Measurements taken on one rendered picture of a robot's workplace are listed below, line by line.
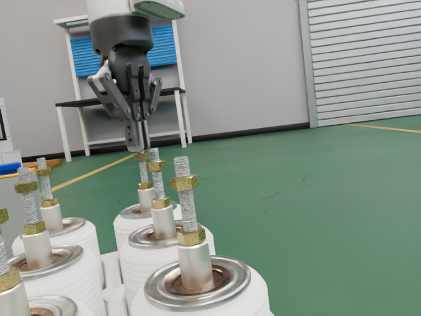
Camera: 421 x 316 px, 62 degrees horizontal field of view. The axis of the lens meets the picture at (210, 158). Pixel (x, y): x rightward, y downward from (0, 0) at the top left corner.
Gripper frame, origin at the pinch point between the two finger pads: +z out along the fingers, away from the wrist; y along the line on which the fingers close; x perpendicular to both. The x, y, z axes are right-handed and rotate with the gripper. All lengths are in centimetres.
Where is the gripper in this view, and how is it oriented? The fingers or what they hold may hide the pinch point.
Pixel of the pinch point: (137, 135)
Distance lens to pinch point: 47.1
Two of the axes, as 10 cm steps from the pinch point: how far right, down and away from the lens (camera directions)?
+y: -3.9, 1.6, -9.0
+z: 1.3, 9.8, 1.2
